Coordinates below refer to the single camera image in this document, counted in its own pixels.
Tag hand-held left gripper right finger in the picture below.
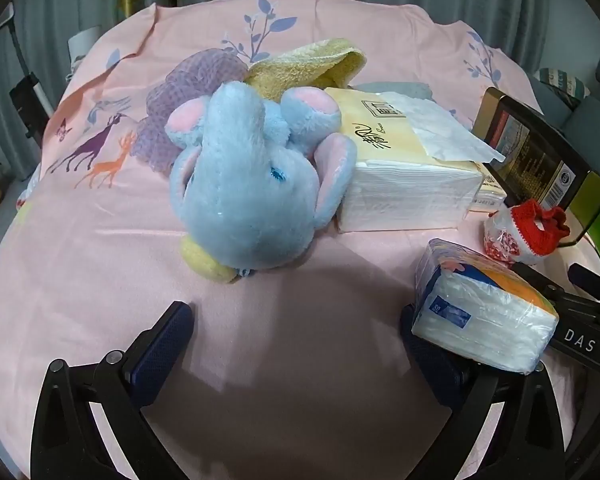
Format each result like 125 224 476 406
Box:
400 305 566 480

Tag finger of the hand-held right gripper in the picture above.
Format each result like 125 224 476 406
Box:
511 263 567 307

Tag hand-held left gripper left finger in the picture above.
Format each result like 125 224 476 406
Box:
30 300 196 480

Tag blue orange tissue pack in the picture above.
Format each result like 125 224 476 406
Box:
411 238 560 375

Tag yellow tissue pack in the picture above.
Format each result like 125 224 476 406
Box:
324 86 506 233

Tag blue plush elephant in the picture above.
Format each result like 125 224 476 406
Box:
165 82 358 283

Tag grey cloth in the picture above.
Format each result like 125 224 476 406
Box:
352 80 431 103

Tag purple mesh bath sponge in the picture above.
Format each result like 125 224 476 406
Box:
131 49 253 171

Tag red knit in plastic bag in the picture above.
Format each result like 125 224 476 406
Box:
482 199 571 267

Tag flat yellow paper packet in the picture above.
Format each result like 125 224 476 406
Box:
467 162 508 213

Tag pink deer print bedsheet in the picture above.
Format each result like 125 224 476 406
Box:
0 0 600 480

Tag grey sofa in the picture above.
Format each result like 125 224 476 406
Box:
527 52 600 161

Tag striped cushion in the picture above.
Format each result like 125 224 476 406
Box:
539 66 591 108

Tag red white plastic bag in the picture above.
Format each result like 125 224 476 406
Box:
14 176 43 211

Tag black floor stand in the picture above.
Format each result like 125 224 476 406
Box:
0 2 51 137

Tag yellow towel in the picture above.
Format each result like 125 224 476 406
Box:
242 37 368 101

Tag white cylinder appliance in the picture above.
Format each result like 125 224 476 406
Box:
67 25 103 68

